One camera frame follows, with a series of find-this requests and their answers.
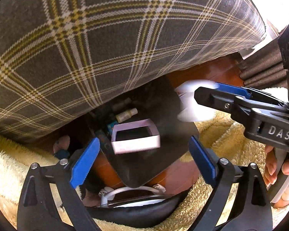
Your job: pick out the white plastic cup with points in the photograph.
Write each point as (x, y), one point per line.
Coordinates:
(191, 110)

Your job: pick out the person right hand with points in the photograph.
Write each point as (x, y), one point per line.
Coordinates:
(270, 175)

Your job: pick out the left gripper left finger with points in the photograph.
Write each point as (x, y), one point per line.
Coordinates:
(37, 209)

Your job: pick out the yellow lotion bottle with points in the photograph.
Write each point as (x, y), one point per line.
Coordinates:
(126, 115)

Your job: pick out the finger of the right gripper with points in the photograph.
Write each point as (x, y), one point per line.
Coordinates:
(250, 94)
(234, 104)

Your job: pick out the dark brown curtain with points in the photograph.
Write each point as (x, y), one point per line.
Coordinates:
(264, 68)

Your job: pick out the yellow fluffy rug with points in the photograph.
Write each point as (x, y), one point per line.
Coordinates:
(221, 134)

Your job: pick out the purple gift box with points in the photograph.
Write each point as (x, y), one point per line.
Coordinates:
(135, 136)

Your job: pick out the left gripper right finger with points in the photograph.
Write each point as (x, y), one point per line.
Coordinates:
(251, 209)

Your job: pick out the blue snack wrapper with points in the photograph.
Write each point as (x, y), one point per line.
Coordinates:
(111, 126)

